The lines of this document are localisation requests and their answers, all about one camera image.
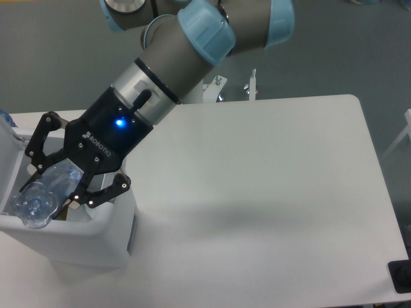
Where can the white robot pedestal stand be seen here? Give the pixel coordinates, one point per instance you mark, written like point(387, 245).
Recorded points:
point(212, 92)

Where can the white frame at right edge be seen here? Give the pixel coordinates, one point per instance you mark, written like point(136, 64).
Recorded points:
point(404, 133)

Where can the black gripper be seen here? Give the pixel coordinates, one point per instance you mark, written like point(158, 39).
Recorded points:
point(97, 142)

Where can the white trash can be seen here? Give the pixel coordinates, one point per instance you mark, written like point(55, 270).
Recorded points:
point(104, 241)

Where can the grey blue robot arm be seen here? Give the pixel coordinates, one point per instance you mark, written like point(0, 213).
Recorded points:
point(182, 42)

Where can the clear plastic water bottle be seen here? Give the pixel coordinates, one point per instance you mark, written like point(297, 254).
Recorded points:
point(43, 199)

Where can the blue bottle behind can lid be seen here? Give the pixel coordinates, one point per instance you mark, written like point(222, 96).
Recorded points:
point(7, 117)

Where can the black device at table edge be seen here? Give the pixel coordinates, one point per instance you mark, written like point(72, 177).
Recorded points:
point(400, 275)

